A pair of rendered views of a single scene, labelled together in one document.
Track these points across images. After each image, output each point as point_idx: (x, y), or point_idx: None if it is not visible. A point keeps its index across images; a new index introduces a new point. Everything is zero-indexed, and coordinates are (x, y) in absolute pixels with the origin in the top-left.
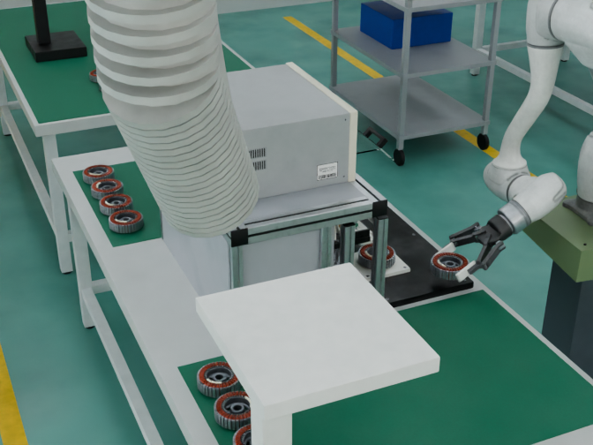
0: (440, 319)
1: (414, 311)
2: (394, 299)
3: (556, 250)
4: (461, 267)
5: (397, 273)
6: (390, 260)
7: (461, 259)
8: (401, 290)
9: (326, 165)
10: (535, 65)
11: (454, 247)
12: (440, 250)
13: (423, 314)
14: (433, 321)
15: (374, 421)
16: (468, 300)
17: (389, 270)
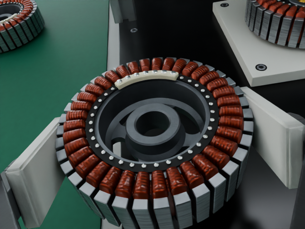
0: (29, 115)
1: (90, 77)
2: (125, 39)
3: None
4: (71, 133)
5: (237, 55)
6: (258, 10)
7: (153, 168)
8: (155, 53)
9: None
10: None
11: (283, 161)
12: (261, 97)
13: (67, 88)
14: (31, 99)
15: None
16: (57, 220)
17: (244, 37)
